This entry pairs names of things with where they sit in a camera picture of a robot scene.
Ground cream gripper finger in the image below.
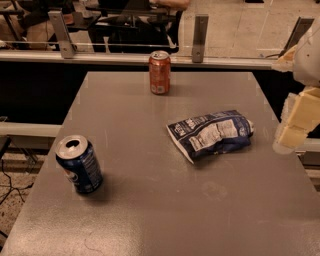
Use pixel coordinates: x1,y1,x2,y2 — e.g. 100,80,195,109
273,86,320,154
271,45,297,72

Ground blue chip bag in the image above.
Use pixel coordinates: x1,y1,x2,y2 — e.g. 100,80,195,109
166,110,254,163

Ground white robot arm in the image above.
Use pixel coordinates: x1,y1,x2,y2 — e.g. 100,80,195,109
272,17,320,154

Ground orange soda can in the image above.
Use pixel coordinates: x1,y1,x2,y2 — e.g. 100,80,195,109
149,50,171,95

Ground blue pepsi can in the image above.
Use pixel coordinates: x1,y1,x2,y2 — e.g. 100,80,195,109
55,135,103,194

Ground right dark glass bracket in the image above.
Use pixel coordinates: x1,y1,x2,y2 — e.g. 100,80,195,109
280,17,314,56

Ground middle metal glass bracket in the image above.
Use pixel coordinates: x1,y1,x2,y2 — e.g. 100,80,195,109
192,14,209,63

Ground metal glass bracket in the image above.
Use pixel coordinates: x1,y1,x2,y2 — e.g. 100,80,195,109
48,10,75,59
192,14,209,63

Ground left metal glass bracket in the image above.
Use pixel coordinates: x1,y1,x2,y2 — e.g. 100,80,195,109
48,10,75,59

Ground metal barrier rail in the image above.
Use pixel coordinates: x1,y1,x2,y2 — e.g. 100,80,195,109
0,50,276,70

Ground black floor cables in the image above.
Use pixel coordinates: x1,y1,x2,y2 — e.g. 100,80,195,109
0,159,34,206

